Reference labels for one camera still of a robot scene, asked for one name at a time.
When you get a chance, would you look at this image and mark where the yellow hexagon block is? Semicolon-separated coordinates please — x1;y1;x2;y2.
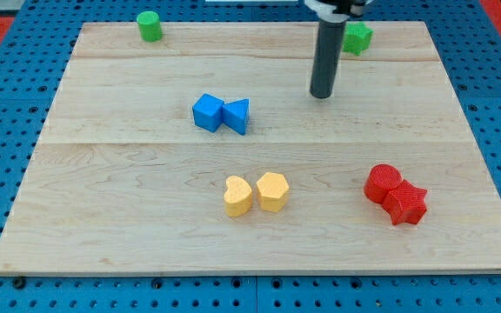
257;172;290;212

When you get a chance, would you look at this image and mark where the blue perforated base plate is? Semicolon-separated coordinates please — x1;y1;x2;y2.
0;0;501;312

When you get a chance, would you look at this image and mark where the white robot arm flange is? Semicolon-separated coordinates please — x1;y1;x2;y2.
304;0;373;23

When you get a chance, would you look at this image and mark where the green cylinder block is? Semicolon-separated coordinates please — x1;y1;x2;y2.
136;10;163;42

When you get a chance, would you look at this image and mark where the red star block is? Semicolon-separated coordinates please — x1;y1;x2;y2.
382;180;428;225

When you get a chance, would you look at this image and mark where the wooden board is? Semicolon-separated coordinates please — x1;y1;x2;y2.
0;22;501;277

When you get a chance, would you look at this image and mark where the red cylinder block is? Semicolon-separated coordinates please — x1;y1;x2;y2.
364;163;404;203

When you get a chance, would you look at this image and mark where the green star block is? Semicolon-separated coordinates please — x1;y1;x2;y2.
342;22;374;56

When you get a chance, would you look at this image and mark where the blue cube block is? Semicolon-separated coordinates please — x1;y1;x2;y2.
192;94;224;132

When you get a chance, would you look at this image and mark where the blue triangle block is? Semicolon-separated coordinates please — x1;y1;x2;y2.
222;99;250;136

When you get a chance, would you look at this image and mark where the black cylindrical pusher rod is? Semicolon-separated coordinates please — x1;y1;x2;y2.
310;20;346;99

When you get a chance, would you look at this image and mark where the yellow heart block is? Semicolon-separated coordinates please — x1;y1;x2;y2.
224;176;253;217

